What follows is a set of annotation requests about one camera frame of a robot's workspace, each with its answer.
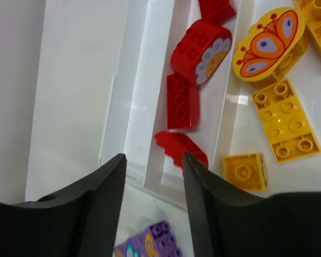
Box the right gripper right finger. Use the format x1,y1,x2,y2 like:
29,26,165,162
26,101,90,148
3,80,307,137
182,153,321,256

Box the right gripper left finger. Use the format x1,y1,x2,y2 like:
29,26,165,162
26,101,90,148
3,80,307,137
0,154,127,256

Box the purple lego stack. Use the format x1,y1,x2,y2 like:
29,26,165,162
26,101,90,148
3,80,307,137
113,220,182,257

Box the red curved lego piece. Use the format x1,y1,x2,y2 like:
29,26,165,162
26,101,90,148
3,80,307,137
154,131,209,169

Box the yellow lego bricks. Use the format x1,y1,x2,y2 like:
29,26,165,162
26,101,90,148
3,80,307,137
214,1,321,195

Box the yellow round printed lego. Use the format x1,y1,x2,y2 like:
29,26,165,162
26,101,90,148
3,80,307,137
232,6,309,89

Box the red lego stack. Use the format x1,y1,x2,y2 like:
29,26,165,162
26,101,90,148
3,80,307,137
166,1,236,130

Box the white three-compartment tray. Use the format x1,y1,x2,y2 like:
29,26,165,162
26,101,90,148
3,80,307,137
25,1,321,208

